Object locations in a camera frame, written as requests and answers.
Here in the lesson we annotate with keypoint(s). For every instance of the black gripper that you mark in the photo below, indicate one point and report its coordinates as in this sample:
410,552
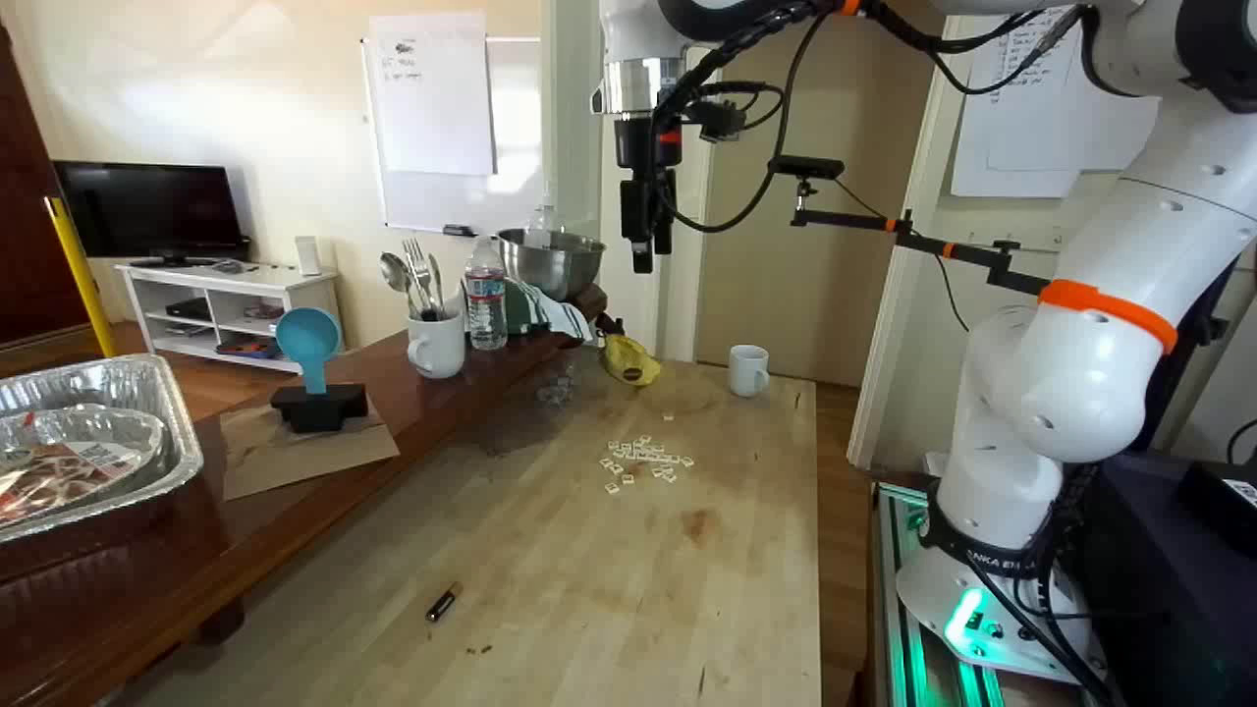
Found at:
648,142

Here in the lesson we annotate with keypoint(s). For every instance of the cream tile letter H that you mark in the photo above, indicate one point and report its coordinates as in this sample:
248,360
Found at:
614,488

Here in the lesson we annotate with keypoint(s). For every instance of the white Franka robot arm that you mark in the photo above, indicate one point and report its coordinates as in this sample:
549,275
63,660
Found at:
1126,261

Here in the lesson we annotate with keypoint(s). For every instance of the stainless steel bowl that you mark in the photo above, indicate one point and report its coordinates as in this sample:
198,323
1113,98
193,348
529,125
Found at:
562,264

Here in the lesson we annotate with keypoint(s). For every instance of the clear pump bottle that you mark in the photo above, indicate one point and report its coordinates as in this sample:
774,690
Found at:
542,225

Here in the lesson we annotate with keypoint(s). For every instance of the green striped towel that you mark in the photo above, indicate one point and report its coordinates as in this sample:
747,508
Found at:
557,318

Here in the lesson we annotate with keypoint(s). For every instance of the yellow banana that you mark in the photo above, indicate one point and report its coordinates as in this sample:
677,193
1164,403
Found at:
635,361

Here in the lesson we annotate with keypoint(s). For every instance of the white whiteboard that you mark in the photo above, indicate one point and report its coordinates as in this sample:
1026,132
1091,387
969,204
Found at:
515,132

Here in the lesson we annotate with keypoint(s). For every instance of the small white ceramic mug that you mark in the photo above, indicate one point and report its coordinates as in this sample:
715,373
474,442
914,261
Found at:
747,371

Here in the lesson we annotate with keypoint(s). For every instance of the clear plastic wrap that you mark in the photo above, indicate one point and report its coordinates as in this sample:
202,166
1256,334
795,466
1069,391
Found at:
566,382

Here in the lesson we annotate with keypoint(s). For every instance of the clear plastic water bottle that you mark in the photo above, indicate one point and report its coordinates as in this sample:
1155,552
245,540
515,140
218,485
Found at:
483,307

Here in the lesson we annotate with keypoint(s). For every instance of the black articulated clamp rod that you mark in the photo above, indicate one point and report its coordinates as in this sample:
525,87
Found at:
846,221

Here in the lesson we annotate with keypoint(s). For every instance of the silver metal utensil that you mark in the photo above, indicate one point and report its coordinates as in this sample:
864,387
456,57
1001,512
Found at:
427,267

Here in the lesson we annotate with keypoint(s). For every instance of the white paper sheet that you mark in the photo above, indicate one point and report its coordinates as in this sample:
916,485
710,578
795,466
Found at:
432,104

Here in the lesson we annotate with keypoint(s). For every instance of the white ceramic utensil mug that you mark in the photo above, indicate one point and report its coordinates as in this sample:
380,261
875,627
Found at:
439,348

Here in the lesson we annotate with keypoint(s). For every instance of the silver metal spoon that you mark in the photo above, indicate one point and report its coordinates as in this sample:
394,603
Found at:
400,271

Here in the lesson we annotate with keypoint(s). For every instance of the small white box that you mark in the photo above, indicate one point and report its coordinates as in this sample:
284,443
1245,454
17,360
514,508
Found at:
309,258

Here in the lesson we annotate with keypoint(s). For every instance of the blue plastic scoop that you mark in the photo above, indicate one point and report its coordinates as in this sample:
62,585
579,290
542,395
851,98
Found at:
309,340

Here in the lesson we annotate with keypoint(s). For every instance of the black block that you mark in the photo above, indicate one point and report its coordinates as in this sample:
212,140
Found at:
321,411

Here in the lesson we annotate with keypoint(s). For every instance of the white television shelf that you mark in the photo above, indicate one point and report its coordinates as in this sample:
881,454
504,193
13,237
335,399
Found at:
237,279

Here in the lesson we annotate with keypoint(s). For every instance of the brown cardboard sheet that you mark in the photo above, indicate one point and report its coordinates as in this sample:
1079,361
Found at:
299,457

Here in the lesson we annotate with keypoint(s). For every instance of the black marker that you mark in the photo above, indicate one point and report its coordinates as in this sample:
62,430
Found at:
443,605

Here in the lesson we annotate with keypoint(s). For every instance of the black flat television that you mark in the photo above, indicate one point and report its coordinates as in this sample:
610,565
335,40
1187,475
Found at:
151,209

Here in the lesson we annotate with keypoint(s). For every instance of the aluminium foil tray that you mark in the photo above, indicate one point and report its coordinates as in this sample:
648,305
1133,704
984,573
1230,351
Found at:
143,395

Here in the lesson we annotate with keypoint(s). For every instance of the yellow stick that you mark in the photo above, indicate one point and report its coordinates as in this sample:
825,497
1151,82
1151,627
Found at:
79,275

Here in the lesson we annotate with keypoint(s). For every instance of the dark brown wooden cabinet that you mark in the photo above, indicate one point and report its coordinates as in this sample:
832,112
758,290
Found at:
25,237

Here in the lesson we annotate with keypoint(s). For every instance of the dark brown wooden table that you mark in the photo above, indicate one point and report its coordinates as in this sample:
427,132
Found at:
130,591

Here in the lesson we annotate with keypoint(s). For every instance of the black device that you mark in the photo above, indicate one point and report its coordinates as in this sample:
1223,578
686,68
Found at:
1223,505

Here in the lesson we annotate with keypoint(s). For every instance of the crumpled plastic wrapper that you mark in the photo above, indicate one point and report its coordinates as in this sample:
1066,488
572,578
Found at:
54,466

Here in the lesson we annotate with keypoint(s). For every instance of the black control box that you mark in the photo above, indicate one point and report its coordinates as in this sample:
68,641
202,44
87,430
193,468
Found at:
1180,612

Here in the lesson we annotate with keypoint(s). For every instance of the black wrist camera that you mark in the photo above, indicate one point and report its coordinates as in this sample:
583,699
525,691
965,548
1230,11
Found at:
715,120

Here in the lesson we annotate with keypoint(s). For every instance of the black clamp-mounted camera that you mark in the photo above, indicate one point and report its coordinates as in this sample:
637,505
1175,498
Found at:
807,166

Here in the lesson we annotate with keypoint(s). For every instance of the white wall paper sheets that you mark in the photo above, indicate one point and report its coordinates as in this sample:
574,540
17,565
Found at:
1036,142

